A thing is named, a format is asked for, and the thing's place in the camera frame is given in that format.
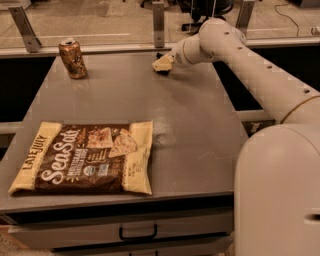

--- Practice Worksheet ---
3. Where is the black office chair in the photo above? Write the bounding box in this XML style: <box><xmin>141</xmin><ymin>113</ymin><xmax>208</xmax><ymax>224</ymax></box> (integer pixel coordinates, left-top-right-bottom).
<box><xmin>177</xmin><ymin>0</ymin><xmax>234</xmax><ymax>34</ymax></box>

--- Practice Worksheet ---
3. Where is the grey drawer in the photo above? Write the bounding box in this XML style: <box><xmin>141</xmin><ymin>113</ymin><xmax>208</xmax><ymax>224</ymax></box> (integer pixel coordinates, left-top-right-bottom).
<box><xmin>9</xmin><ymin>208</ymin><xmax>233</xmax><ymax>249</ymax></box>
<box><xmin>52</xmin><ymin>236</ymin><xmax>232</xmax><ymax>256</ymax></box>

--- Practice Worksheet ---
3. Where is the golden brown soda can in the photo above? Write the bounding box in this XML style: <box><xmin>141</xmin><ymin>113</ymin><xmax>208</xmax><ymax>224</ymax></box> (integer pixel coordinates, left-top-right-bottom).
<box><xmin>58</xmin><ymin>38</ymin><xmax>87</xmax><ymax>79</ymax></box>

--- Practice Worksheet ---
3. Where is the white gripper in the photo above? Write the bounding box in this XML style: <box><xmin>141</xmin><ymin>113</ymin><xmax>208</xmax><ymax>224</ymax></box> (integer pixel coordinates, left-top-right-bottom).
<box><xmin>151</xmin><ymin>43</ymin><xmax>188</xmax><ymax>73</ymax></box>

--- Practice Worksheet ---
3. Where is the grey lower drawer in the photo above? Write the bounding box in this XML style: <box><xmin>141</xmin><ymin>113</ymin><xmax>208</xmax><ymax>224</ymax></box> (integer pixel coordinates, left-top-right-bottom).
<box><xmin>52</xmin><ymin>236</ymin><xmax>232</xmax><ymax>256</ymax></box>

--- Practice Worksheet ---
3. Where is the right metal railing bracket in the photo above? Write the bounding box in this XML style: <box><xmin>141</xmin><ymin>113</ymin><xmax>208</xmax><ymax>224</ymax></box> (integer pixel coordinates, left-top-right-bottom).
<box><xmin>236</xmin><ymin>0</ymin><xmax>255</xmax><ymax>35</ymax></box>

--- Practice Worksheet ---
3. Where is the grey top drawer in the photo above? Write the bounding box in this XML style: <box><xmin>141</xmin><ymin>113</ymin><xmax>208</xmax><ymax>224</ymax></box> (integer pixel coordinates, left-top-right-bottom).
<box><xmin>9</xmin><ymin>208</ymin><xmax>233</xmax><ymax>249</ymax></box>

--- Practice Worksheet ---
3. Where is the black floor cable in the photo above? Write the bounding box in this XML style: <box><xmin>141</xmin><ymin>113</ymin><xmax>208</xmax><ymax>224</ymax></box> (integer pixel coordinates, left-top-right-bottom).
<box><xmin>273</xmin><ymin>3</ymin><xmax>301</xmax><ymax>38</ymax></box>

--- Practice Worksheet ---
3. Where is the middle metal railing bracket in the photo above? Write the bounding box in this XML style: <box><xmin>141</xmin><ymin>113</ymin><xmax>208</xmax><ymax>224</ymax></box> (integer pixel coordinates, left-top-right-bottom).
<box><xmin>152</xmin><ymin>1</ymin><xmax>165</xmax><ymax>48</ymax></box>

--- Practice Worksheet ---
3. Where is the brown Sea Salt chip bag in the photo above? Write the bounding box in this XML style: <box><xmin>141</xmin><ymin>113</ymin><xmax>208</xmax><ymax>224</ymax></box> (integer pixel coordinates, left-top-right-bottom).
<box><xmin>8</xmin><ymin>121</ymin><xmax>153</xmax><ymax>194</ymax></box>

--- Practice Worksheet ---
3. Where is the left metal railing bracket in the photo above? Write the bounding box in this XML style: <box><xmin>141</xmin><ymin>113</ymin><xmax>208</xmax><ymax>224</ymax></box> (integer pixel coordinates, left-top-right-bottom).
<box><xmin>8</xmin><ymin>6</ymin><xmax>42</xmax><ymax>53</ymax></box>

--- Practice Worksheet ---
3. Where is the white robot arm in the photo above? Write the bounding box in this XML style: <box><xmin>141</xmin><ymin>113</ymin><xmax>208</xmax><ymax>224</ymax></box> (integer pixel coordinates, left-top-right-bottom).
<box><xmin>152</xmin><ymin>18</ymin><xmax>320</xmax><ymax>256</ymax></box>

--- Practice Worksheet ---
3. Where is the black drawer handle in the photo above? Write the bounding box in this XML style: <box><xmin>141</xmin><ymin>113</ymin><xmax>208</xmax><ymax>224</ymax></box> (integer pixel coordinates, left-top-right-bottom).
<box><xmin>118</xmin><ymin>224</ymin><xmax>158</xmax><ymax>241</ymax></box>

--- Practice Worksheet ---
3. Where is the metal railing bracket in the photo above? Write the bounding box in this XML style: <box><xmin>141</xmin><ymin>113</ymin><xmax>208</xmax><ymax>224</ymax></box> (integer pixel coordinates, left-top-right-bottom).
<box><xmin>8</xmin><ymin>6</ymin><xmax>42</xmax><ymax>53</ymax></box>
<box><xmin>236</xmin><ymin>0</ymin><xmax>255</xmax><ymax>35</ymax></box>
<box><xmin>152</xmin><ymin>1</ymin><xmax>165</xmax><ymax>48</ymax></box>

